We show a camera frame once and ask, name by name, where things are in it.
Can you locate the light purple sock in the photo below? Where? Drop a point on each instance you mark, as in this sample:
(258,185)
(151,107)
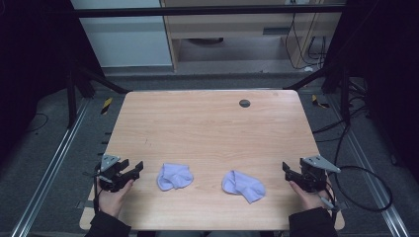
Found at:
(174,177)
(243,186)

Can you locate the black frame stand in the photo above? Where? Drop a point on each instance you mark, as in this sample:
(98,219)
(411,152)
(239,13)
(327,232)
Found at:
(71,98)
(344,98)

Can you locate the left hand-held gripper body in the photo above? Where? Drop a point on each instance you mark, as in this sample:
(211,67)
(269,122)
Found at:
(110,176)

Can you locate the person's right hand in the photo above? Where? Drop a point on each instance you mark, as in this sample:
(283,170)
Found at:
(308,199)

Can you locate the black horizontal frame bar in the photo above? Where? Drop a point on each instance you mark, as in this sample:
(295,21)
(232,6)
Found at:
(197,12)

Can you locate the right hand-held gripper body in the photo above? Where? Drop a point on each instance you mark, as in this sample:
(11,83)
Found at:
(313,177)

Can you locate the wooden desk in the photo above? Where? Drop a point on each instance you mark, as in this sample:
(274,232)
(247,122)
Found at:
(230,26)

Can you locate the person's left hand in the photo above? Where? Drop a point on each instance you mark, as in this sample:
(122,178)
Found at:
(112,200)

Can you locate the white cabinet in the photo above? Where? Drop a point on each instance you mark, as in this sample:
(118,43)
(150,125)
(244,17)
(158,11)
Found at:
(125,42)

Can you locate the yellow black tape strip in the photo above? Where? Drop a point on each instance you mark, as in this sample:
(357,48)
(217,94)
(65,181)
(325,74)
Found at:
(106,105)
(318,102)

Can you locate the black curtain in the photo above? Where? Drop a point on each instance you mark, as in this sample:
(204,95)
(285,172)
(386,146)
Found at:
(385,65)
(33,59)

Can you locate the metal floor rail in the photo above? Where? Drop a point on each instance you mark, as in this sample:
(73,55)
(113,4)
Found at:
(372,177)
(49,171)

